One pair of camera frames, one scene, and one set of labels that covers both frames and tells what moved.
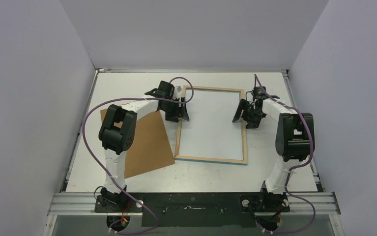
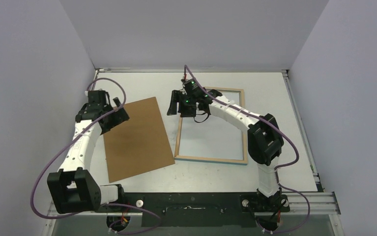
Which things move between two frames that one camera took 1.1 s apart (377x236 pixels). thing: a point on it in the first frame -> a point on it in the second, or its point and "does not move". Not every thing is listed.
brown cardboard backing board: (151, 148) does not move
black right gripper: (247, 112) -> (182, 106)
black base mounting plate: (193, 209) does not move
